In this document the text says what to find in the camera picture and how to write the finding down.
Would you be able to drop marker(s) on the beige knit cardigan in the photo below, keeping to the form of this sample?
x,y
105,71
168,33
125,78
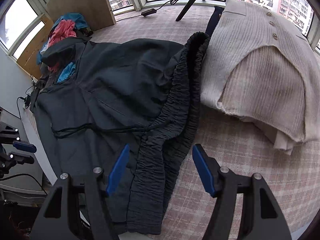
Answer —
x,y
260,68

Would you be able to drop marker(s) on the brown wooden board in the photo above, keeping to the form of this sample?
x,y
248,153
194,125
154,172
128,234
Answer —
x,y
97,13

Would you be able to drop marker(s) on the pink plaid tablecloth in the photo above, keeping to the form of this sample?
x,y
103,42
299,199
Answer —
x,y
240,146

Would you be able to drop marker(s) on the pine wood panel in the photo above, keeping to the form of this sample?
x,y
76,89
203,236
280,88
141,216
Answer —
x,y
27,60

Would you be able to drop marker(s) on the navy folded garment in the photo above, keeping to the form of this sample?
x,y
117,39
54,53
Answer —
x,y
214,19

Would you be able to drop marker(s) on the dark grey skirt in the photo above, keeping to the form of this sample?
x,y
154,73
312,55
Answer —
x,y
143,93

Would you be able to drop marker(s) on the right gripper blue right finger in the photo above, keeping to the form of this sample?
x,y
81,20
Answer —
x,y
261,216

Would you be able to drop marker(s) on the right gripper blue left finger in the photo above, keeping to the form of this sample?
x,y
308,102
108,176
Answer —
x,y
75,207

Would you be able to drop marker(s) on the blue elastic garment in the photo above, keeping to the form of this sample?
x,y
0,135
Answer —
x,y
57,62

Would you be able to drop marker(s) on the pink garment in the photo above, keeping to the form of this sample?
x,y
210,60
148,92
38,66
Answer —
x,y
64,29

